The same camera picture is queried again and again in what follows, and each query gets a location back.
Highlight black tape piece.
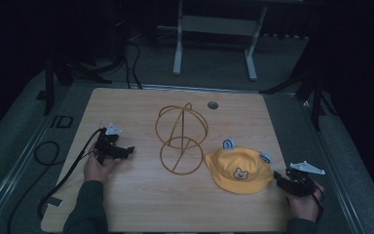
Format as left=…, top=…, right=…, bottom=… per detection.
left=46, top=196, right=63, bottom=209

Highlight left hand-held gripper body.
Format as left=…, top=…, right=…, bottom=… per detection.
left=93, top=122, right=129, bottom=166

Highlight black tripod stand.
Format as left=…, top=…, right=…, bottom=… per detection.
left=259, top=28, right=338, bottom=133
left=42, top=19, right=129, bottom=117

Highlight yellow bear hat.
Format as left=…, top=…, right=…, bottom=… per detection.
left=204, top=138, right=275, bottom=196

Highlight golden wire hat stand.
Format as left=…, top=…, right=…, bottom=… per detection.
left=154, top=101, right=209, bottom=176

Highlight person's left hand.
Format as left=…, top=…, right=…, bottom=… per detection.
left=83, top=142, right=122, bottom=183

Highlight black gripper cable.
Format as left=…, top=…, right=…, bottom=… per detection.
left=311, top=183, right=326, bottom=224
left=37, top=128, right=107, bottom=220

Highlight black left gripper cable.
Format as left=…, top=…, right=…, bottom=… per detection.
left=37, top=128, right=107, bottom=220

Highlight person's right hand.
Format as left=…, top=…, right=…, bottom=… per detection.
left=286, top=181, right=325, bottom=224

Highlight white metal table frame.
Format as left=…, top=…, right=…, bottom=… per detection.
left=171, top=0, right=269, bottom=82

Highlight black floor cable loop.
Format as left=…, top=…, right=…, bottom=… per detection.
left=7, top=140, right=61, bottom=234

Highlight black thin floor cables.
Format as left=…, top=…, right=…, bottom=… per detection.
left=123, top=40, right=144, bottom=91

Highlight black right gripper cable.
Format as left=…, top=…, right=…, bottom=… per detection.
left=311, top=183, right=326, bottom=224

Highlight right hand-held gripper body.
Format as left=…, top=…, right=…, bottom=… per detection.
left=284, top=160, right=326, bottom=198

